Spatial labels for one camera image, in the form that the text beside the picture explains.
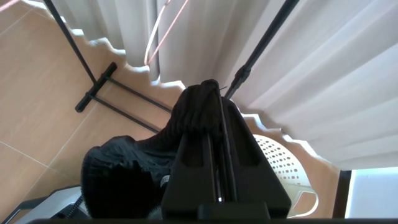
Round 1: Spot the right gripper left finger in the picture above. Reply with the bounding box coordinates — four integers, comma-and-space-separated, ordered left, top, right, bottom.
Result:
160, 131, 218, 218

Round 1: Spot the black clothes rack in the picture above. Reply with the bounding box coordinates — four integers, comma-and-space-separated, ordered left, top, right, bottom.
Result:
43, 0, 301, 134

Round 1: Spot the black knitted garment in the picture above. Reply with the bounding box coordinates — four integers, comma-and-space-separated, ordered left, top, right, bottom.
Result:
81, 78, 230, 219

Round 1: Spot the white laundry basket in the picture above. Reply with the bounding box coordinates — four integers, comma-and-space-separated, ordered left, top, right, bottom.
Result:
252, 134, 320, 218

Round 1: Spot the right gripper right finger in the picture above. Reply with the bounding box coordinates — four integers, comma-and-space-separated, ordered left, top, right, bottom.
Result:
217, 98, 292, 218

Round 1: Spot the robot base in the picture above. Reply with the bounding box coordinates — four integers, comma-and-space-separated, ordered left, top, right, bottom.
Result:
2, 184, 91, 224

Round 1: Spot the beige curtain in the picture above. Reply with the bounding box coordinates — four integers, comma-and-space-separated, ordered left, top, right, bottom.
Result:
46, 0, 398, 172

